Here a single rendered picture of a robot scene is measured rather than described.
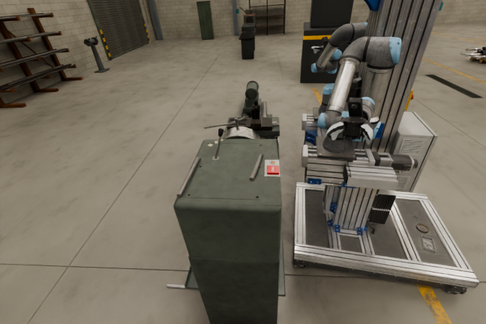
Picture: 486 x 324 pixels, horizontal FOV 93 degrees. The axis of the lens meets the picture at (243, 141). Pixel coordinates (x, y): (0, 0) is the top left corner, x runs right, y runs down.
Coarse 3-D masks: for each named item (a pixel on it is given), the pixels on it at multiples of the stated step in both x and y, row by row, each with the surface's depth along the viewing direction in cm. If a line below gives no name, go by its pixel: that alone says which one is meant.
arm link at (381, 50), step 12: (372, 48) 106; (384, 48) 103; (396, 48) 101; (372, 60) 108; (384, 60) 105; (396, 60) 103; (372, 72) 112; (384, 72) 110; (372, 84) 114; (384, 84) 113; (372, 96) 117; (372, 120) 122
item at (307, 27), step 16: (320, 0) 527; (336, 0) 521; (352, 0) 514; (320, 16) 544; (336, 16) 537; (304, 32) 533; (320, 32) 526; (304, 48) 552; (304, 64) 572; (304, 80) 592; (320, 80) 584
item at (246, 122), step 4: (232, 120) 229; (244, 120) 227; (248, 120) 227; (264, 120) 224; (268, 120) 224; (232, 124) 221; (240, 124) 220; (244, 124) 219; (248, 124) 219; (264, 124) 217; (268, 124) 216; (228, 128) 219; (264, 128) 215; (268, 128) 215
